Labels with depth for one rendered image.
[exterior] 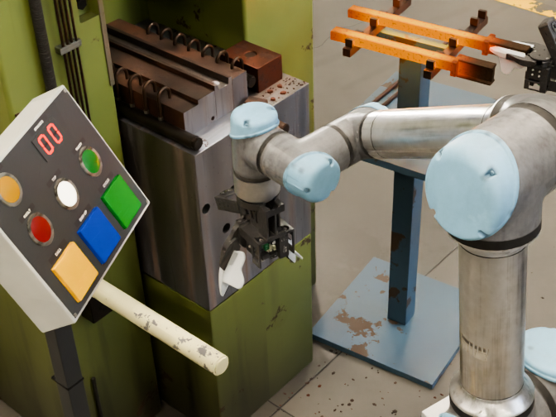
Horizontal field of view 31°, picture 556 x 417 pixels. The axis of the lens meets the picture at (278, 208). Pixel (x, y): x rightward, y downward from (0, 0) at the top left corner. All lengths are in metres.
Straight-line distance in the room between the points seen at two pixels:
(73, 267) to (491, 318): 0.74
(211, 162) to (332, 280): 1.10
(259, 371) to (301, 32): 0.89
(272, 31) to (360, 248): 1.02
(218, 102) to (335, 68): 2.08
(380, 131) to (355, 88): 2.63
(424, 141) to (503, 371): 0.34
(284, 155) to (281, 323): 1.24
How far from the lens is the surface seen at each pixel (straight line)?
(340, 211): 3.47
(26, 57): 2.02
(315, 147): 1.52
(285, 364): 2.82
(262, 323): 2.63
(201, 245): 2.29
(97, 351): 2.52
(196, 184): 2.18
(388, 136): 1.50
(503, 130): 1.21
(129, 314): 2.20
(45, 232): 1.71
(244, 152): 1.56
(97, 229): 1.80
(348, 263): 3.26
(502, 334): 1.34
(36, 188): 1.73
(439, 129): 1.42
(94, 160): 1.85
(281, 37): 2.58
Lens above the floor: 2.11
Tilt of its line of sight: 37 degrees down
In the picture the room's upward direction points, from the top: 2 degrees counter-clockwise
